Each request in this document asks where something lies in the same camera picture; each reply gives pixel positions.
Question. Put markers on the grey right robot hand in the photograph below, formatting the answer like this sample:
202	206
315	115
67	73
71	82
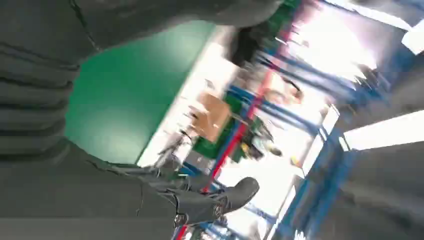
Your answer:
99	198

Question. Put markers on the green plastic crate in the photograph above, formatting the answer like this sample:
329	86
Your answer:
207	147

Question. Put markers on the cardboard box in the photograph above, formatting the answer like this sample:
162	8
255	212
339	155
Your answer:
212	117

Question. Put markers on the white table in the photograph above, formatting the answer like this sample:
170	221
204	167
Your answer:
198	73

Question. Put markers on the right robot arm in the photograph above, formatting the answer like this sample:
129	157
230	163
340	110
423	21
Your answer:
30	99

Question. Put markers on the blue metal rack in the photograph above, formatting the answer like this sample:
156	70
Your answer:
288	116

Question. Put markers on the green table mat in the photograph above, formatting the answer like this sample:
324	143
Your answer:
132	99

